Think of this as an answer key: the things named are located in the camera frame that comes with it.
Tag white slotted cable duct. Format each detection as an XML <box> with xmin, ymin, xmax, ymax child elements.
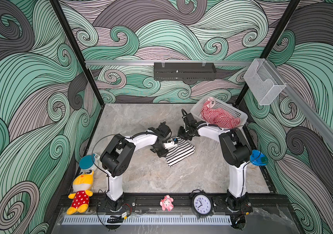
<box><xmin>62</xmin><ymin>214</ymin><xmax>232</xmax><ymax>226</ymax></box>

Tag yellow red plush doll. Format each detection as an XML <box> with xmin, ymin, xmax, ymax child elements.
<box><xmin>66</xmin><ymin>170</ymin><xmax>94</xmax><ymax>215</ymax></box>

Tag pink plush toy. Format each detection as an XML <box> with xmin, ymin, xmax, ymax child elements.
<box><xmin>160</xmin><ymin>195</ymin><xmax>174</xmax><ymax>211</ymax></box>

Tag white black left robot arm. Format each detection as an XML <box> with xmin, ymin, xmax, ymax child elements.
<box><xmin>100</xmin><ymin>122</ymin><xmax>180</xmax><ymax>211</ymax></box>

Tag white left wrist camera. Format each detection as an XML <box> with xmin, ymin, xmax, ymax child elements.
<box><xmin>163</xmin><ymin>137</ymin><xmax>179</xmax><ymax>150</ymax></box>

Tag black vertical frame post left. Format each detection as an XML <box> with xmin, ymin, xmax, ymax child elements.
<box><xmin>50</xmin><ymin>0</ymin><xmax>105</xmax><ymax>109</ymax></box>

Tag black wall shelf tray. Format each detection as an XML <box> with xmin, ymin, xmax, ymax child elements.
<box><xmin>153</xmin><ymin>62</ymin><xmax>217</xmax><ymax>83</ymax></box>

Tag teal round lid object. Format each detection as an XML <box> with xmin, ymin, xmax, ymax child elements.
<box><xmin>79</xmin><ymin>154</ymin><xmax>99</xmax><ymax>174</ymax></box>

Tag blue round lid object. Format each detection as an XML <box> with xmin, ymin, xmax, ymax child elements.
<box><xmin>250</xmin><ymin>150</ymin><xmax>268</xmax><ymax>166</ymax></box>

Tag red white striped tank top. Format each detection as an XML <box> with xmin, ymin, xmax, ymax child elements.
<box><xmin>201</xmin><ymin>97</ymin><xmax>241</xmax><ymax>129</ymax></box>

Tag black vertical frame post right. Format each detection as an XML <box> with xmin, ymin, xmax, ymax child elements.
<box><xmin>234</xmin><ymin>0</ymin><xmax>300</xmax><ymax>107</ymax></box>

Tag black analog alarm clock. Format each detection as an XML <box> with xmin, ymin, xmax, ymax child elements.
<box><xmin>189</xmin><ymin>190</ymin><xmax>213</xmax><ymax>218</ymax></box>

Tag white plastic laundry basket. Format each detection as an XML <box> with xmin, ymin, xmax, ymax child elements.
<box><xmin>190</xmin><ymin>96</ymin><xmax>248</xmax><ymax>129</ymax></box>

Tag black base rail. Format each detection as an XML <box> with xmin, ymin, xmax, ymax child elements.
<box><xmin>88</xmin><ymin>191</ymin><xmax>291</xmax><ymax>214</ymax></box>

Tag clear plastic wall bin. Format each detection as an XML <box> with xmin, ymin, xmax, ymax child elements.
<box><xmin>243</xmin><ymin>58</ymin><xmax>286</xmax><ymax>106</ymax></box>

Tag black vertical frame post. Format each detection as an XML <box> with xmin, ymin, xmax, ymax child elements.
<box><xmin>234</xmin><ymin>0</ymin><xmax>300</xmax><ymax>107</ymax></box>
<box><xmin>50</xmin><ymin>0</ymin><xmax>105</xmax><ymax>109</ymax></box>

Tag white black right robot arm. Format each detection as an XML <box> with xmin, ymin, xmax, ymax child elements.
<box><xmin>178</xmin><ymin>109</ymin><xmax>252</xmax><ymax>211</ymax></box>

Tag black white striped tank top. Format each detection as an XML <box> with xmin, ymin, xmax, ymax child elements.
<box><xmin>165</xmin><ymin>137</ymin><xmax>195</xmax><ymax>167</ymax></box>

